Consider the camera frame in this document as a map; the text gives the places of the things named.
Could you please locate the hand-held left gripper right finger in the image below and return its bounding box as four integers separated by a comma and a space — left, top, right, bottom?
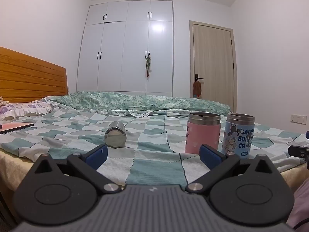
184, 144, 276, 195

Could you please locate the brown cloth bag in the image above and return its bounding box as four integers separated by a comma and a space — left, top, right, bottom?
193, 80, 202, 99

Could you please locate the beige wooden door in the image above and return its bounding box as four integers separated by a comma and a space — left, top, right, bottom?
189, 20, 236, 113

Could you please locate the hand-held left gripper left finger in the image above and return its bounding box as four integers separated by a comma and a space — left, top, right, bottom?
33, 144, 121, 195

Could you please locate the wooden headboard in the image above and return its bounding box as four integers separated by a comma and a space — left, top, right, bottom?
0, 46, 68, 104

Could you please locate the beige bed mattress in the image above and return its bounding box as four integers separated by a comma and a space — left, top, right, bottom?
0, 147, 37, 223

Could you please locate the checkered teal blanket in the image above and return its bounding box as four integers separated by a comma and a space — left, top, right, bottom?
0, 108, 309, 186

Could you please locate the white wall socket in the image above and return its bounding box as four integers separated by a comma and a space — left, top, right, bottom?
291, 114, 307, 124

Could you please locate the green floral quilt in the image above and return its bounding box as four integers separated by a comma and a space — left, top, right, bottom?
39, 91, 231, 119

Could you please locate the white wardrobe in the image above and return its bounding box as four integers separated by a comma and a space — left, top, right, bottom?
76, 0, 174, 97

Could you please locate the person's pink clothed leg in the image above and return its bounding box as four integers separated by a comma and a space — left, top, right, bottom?
285, 177, 309, 230

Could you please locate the pink sleeved steel cup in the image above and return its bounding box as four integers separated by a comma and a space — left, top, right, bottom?
185, 112, 222, 154

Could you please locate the blue cartoon steel cup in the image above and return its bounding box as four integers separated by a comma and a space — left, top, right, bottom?
222, 113, 256, 159

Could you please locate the purple floral pillow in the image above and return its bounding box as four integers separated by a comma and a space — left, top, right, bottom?
0, 101, 59, 122

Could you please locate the pink flat notebook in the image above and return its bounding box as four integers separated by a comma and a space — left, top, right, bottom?
0, 122, 34, 135

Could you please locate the plain steel cup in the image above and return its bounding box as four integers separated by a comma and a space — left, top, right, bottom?
104, 120, 127, 148

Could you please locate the green hanging ornament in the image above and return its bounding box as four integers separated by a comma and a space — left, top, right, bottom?
144, 54, 153, 80

